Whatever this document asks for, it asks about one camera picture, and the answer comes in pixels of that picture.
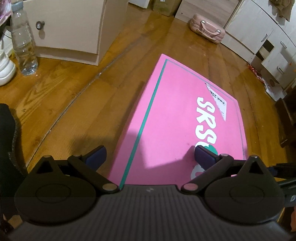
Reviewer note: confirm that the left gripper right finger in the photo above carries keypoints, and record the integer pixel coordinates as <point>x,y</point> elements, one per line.
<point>214,166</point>

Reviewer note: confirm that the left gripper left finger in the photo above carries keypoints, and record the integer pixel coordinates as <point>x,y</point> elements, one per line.
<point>87,166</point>

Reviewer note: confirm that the pink box lid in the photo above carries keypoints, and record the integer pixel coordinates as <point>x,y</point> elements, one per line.
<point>178,110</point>

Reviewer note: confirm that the dark wooden furniture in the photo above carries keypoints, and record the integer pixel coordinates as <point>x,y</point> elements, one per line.
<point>286,110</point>

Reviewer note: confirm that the papers on floor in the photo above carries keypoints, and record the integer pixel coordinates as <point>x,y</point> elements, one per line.
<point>272,87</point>

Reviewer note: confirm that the white sneaker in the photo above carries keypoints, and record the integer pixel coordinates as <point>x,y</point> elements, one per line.
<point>7,67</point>

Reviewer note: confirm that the white drawer unit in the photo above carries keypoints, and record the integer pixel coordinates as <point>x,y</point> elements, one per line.
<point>257,26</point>

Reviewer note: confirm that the pink small suitcase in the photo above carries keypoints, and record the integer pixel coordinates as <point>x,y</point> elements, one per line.
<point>206,28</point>

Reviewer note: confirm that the beige drawer cabinet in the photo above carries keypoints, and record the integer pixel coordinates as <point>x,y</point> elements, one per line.
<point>78,31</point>

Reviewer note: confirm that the clear plastic water bottle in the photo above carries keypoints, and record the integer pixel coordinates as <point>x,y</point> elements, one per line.
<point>23,44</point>

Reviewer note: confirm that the brown cardboard box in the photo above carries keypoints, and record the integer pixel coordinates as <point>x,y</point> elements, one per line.
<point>166,7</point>

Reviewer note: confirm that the white cabinet in background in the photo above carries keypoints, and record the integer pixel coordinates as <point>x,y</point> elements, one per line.
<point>140,3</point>

